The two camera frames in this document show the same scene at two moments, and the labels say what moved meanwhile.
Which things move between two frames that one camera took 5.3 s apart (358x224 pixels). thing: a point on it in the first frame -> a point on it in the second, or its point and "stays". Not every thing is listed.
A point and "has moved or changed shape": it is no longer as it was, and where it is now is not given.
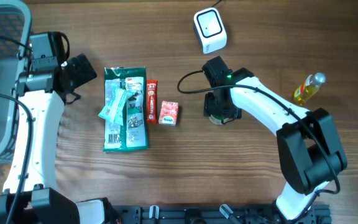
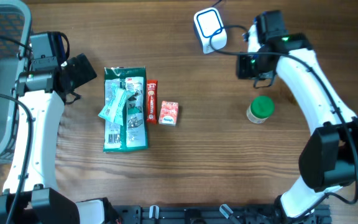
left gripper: (83, 69) stays
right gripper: (209, 107) -> (242, 71)
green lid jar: (218, 119) has moved or changed shape
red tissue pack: (168, 113) stays
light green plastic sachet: (114, 110) stays
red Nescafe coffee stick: (151, 101) stays
